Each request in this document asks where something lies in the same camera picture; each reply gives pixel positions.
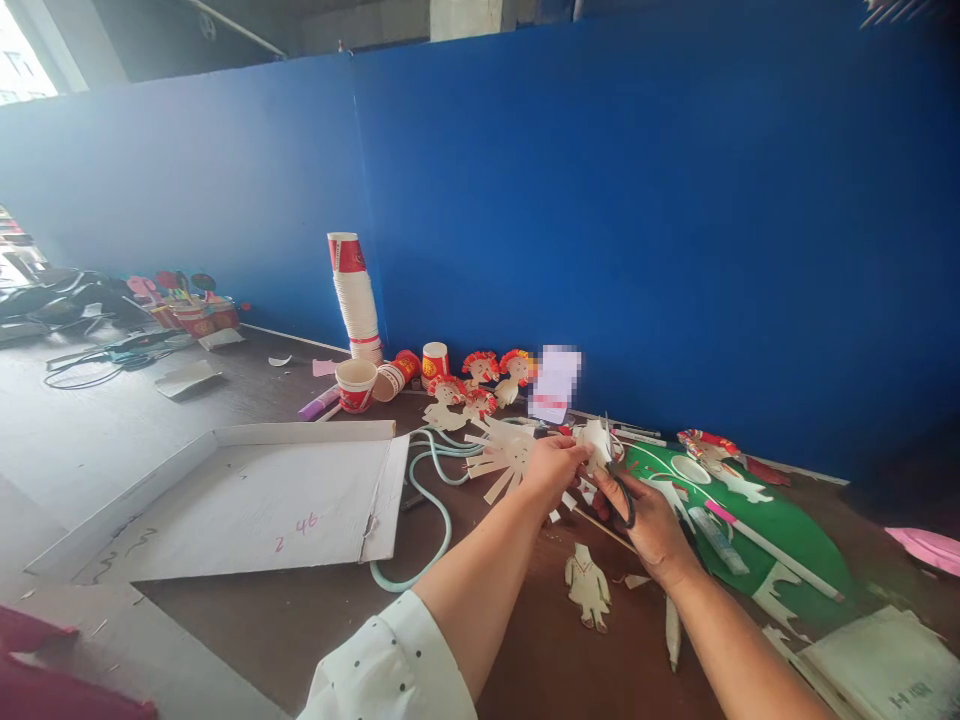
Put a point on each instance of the clear glue tube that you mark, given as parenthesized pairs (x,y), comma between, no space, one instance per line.
(718,541)

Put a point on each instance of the grey cardboard piece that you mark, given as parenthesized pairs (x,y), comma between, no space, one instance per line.
(189,381)

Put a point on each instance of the window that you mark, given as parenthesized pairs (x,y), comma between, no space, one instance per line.
(22,52)

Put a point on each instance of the white pen with pink cap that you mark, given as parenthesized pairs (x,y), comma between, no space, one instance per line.
(780,559)

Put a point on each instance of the person's left fingers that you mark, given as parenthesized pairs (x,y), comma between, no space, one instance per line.
(576,454)

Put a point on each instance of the dark red cloth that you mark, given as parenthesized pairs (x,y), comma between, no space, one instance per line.
(52,675)

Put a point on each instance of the person's left hand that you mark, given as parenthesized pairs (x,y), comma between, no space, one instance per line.
(547,469)

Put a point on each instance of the pink paper scrap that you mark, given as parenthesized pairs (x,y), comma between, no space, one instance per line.
(324,367)

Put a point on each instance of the flat white cardboard box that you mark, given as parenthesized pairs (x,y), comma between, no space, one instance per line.
(255,502)

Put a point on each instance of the white paper figure cutout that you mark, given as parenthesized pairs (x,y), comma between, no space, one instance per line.
(589,589)

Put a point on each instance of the white paper scrap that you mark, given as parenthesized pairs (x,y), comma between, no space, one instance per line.
(280,361)

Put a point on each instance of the jagged white paper cutout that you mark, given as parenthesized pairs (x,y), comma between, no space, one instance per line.
(780,596)

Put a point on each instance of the tall stack of paper cups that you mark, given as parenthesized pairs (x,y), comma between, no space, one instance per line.
(355,300)

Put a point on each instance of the purple marker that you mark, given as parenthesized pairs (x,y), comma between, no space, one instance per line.
(318,405)

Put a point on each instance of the red gold paper cup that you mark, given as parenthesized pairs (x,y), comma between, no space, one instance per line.
(436,367)

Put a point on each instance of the black bag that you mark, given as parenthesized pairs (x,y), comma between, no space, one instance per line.
(52,296)

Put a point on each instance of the white marker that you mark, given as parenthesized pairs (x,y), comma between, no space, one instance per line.
(637,431)

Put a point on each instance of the white paper cup cutout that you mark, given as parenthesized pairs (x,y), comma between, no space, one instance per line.
(604,448)

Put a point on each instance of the person's right hand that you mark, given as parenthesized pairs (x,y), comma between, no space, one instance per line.
(656,536)

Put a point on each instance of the white paper bird cutout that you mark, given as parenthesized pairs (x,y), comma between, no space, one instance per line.
(742,484)

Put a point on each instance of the red fringed paper cup craft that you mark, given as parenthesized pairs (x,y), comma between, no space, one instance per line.
(712,446)

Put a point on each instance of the small white cardboard piece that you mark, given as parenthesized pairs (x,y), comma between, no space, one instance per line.
(221,339)

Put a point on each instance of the group of decorated craft cups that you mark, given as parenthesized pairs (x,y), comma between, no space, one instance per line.
(187,307)

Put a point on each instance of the thin wooden stick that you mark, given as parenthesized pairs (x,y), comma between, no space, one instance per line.
(600,527)

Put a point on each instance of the red haired paper cup doll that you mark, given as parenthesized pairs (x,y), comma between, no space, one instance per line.
(480,369)
(481,403)
(516,375)
(447,401)

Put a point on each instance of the white paper sun cutout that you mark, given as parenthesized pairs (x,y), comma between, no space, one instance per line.
(510,457)

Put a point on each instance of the open red white paper cup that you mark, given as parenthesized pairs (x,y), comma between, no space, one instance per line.
(356,390)

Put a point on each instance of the green paper sheet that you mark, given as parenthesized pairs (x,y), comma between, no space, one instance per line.
(787,540)

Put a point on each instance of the tipped red paper cup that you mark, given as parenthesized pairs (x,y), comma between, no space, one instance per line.
(397,375)

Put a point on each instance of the person's right thumb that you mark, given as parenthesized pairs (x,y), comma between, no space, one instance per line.
(642,499)

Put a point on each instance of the person's right fingers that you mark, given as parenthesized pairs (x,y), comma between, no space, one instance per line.
(604,506)

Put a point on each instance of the pink paper plate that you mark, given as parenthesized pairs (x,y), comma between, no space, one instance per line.
(930,551)

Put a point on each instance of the red paper piece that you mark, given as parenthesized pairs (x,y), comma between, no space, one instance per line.
(769,472)

